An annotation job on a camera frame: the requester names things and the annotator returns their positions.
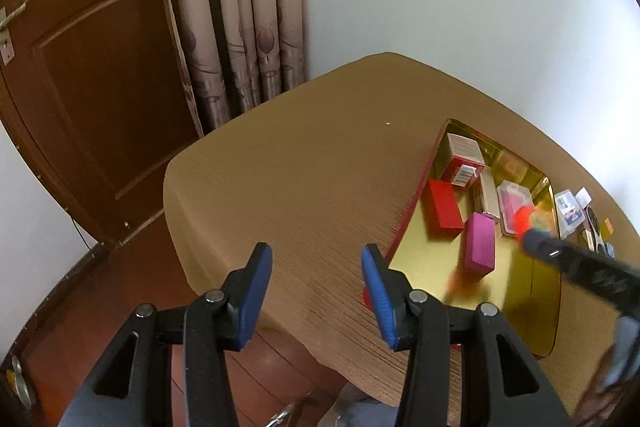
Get brown box with red base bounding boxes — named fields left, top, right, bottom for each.
left=440, top=133, right=486, bottom=186

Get grey blue clothing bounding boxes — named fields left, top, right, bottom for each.
left=335, top=399, right=401, bottom=427

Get dark sunglasses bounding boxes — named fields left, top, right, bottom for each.
left=582, top=206, right=613, bottom=253

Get brass door hinge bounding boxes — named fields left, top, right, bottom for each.
left=0, top=6, right=26, bottom=68

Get pink box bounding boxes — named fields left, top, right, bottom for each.
left=464, top=212, right=496, bottom=277

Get beige patterned curtain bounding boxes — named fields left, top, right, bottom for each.
left=154, top=0, right=308, bottom=138

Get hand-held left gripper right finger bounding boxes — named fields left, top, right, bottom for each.
left=361, top=243, right=571, bottom=427

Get gold box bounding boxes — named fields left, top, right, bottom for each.
left=472, top=169, right=502, bottom=223

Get brown tablecloth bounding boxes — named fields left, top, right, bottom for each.
left=162, top=52, right=640, bottom=427

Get round brass fitting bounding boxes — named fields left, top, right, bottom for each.
left=5, top=353, right=37, bottom=409

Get brown wooden door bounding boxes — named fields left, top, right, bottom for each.
left=0, top=0, right=206, bottom=248

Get clear case with pink contents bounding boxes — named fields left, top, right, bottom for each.
left=496, top=179, right=533, bottom=239

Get thin black cable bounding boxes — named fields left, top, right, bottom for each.
left=69, top=216, right=97, bottom=254

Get clear plastic case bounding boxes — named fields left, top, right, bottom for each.
left=554, top=189, right=587, bottom=240

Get small red yellow toy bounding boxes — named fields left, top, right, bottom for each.
left=515, top=206, right=551, bottom=238

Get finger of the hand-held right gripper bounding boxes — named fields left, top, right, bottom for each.
left=520, top=227, right=640, bottom=308

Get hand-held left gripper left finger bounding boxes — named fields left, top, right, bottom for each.
left=59, top=242, right=273, bottom=427

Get red tin box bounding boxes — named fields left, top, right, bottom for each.
left=361, top=118, right=566, bottom=359

